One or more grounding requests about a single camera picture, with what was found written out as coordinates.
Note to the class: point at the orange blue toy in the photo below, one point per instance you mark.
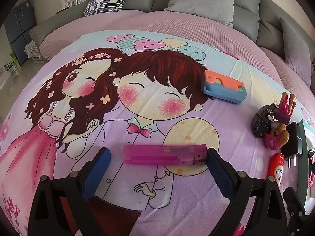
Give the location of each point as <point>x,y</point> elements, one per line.
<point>223,87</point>

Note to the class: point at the teal cardboard box tray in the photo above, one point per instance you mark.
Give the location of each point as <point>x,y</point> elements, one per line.
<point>305,194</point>

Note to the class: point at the red small bottle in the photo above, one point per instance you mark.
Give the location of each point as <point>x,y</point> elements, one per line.
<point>276,168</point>

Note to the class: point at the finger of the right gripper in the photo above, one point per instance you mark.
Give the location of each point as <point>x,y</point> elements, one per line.
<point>294,205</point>

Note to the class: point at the black toy car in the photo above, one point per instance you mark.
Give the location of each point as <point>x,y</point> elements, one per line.
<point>263,120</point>

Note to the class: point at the pink brown dog figure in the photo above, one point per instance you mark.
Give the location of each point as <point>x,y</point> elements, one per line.
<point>277,136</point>

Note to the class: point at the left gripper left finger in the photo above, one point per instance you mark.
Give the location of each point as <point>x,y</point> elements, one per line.
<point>59,206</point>

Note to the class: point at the dark cabinet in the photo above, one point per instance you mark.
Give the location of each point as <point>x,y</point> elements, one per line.
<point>18,23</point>

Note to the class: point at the grey sofa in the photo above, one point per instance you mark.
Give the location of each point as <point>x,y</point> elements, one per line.
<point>258,31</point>

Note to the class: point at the black wall charger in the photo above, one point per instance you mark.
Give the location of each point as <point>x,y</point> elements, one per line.
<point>292,150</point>

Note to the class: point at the purple lighter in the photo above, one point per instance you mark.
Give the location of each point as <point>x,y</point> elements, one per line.
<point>161,155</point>

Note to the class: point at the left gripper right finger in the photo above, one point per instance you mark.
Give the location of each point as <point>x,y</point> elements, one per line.
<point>267,217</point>

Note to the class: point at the cartoon couple blanket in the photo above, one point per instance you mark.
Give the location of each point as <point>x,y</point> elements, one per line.
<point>118,87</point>

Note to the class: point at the grey purple right cushion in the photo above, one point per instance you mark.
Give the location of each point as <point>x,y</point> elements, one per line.
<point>296,53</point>

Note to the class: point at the pink smart watch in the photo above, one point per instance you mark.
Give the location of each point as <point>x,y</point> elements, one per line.
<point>311,168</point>

